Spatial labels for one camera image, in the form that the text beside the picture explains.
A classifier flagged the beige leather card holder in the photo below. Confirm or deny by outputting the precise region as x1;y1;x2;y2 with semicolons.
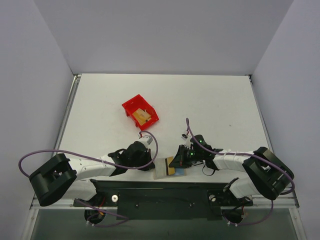
153;156;186;180

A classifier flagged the red plastic bin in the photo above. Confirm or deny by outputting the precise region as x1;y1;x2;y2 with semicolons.
122;94;159;131

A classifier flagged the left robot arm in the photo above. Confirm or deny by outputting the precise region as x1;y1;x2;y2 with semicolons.
28;137;155;207

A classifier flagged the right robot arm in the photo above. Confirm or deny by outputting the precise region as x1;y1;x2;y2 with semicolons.
168;134;294;205

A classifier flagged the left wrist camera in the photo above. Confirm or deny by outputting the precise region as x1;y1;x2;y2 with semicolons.
138;134;153;148

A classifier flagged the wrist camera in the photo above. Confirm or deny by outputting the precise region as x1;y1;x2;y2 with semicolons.
138;134;153;148
181;133;191;146

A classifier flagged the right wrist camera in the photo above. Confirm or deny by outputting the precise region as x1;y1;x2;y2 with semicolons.
181;133;191;146

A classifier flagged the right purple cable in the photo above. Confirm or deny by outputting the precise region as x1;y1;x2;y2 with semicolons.
185;117;296;227

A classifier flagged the purple cable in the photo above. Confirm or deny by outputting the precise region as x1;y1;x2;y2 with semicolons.
18;130;158;228
185;117;296;227

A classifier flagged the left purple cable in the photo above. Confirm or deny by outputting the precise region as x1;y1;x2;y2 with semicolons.
18;130;158;228

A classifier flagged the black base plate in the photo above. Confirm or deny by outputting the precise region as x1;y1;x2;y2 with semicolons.
73;180;253;221

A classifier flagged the aluminium frame rail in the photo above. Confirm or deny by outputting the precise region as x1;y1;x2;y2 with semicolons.
252;192;300;209

